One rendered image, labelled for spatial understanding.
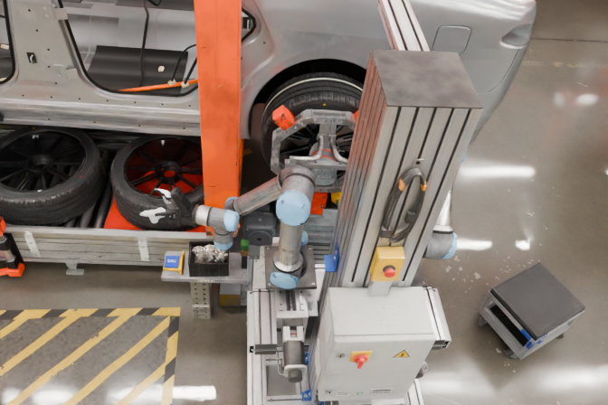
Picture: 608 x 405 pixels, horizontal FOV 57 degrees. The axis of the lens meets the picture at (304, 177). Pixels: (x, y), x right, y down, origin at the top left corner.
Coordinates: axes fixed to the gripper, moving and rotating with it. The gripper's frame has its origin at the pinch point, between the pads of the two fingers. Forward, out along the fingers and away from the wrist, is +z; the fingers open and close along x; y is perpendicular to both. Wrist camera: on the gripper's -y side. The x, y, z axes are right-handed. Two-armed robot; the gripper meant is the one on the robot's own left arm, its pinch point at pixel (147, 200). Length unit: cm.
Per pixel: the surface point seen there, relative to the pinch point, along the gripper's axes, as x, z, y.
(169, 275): 29, 4, 75
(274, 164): 83, -35, 35
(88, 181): 76, 69, 66
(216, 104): 40.6, -14.9, -22.1
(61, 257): 47, 75, 101
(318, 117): 83, -54, 1
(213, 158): 44.5, -13.1, 8.8
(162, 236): 57, 19, 78
